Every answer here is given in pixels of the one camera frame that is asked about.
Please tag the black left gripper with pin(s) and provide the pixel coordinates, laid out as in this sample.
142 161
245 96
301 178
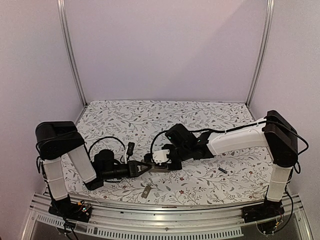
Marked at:
133 170

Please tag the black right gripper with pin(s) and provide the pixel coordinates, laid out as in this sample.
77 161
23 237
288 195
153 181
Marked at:
176 167

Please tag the white remote control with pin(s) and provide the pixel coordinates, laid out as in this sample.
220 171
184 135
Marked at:
158 168

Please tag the grey battery compartment cover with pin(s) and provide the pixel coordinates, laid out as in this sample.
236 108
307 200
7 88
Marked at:
146 192

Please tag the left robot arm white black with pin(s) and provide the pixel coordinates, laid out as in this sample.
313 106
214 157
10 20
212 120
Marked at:
58 138

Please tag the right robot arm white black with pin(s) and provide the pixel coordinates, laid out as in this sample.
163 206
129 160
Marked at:
272 132

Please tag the black battery front right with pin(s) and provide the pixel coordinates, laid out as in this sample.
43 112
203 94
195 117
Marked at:
222 170

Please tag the floral patterned table mat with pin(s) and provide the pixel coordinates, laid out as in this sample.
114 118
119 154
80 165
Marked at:
111 124

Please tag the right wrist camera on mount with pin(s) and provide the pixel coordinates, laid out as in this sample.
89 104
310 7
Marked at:
158 158

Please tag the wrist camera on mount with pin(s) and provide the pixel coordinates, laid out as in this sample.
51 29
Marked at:
128 152
158 158

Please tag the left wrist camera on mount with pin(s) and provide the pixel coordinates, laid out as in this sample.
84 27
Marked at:
128 152

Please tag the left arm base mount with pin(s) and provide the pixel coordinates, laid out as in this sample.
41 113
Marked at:
80 211

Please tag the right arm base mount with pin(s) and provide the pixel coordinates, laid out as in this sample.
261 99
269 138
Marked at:
262 211

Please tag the front aluminium rail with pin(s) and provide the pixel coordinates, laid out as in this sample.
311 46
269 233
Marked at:
41 203

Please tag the white slotted cable duct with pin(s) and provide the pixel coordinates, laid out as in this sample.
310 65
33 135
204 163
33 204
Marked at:
154 224

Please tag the left aluminium frame post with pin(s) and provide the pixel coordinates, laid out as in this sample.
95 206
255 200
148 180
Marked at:
61 7

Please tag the aluminium frame post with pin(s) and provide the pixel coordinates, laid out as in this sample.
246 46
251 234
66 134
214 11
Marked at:
270 4
61 7

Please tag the right aluminium frame post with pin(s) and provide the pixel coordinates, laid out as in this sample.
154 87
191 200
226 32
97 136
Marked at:
270 4

